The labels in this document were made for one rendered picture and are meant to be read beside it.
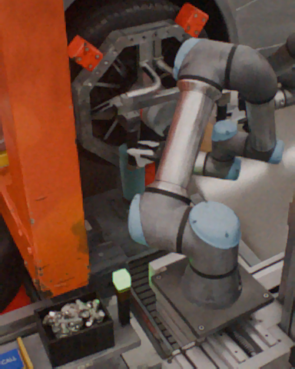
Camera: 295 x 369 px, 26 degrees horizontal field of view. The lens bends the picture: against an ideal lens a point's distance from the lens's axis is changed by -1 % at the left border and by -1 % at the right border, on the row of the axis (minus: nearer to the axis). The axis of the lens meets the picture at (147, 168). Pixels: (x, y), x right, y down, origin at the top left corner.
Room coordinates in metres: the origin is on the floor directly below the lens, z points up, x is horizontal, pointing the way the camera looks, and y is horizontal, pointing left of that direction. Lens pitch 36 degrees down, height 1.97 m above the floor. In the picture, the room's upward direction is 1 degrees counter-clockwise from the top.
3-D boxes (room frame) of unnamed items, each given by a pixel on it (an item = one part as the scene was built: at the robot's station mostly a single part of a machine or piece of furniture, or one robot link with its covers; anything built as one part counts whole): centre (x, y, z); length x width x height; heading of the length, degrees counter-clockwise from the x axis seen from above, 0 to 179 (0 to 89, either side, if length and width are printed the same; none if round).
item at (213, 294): (1.09, -0.15, 0.87); 0.15 x 0.15 x 0.10
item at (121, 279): (1.30, 0.08, 0.64); 0.04 x 0.04 x 0.04; 26
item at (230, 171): (1.61, -0.24, 0.81); 0.11 x 0.08 x 0.09; 71
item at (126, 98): (1.84, 0.03, 1.03); 0.19 x 0.18 x 0.11; 26
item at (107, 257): (1.78, 0.23, 0.26); 0.42 x 0.18 x 0.35; 26
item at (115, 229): (2.15, 0.07, 0.32); 0.40 x 0.30 x 0.28; 116
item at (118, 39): (2.00, 0.00, 0.85); 0.54 x 0.07 x 0.54; 116
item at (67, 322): (1.23, 0.23, 0.51); 0.20 x 0.14 x 0.13; 113
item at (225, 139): (1.60, -0.25, 0.91); 0.11 x 0.08 x 0.11; 66
